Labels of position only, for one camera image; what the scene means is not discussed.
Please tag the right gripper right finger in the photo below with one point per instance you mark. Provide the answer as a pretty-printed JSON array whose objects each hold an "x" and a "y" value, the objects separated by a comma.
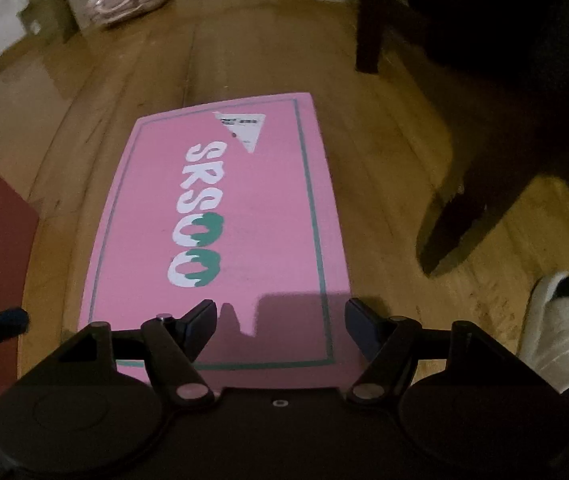
[{"x": 389, "y": 346}]

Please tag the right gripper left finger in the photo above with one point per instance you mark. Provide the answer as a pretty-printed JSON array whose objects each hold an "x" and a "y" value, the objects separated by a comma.
[{"x": 172, "y": 346}]

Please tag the pink box lid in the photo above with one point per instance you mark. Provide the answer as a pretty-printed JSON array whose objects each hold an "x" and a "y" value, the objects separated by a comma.
[{"x": 232, "y": 202}]

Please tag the dark furniture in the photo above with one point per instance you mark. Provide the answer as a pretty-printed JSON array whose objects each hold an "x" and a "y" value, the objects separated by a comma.
[{"x": 511, "y": 57}]

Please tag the cardboard box in corner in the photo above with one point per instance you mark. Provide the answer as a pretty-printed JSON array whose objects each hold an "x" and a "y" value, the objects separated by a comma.
[{"x": 49, "y": 20}]

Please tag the pink small suitcase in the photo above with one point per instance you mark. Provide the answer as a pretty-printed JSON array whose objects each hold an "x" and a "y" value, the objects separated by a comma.
[{"x": 124, "y": 0}]

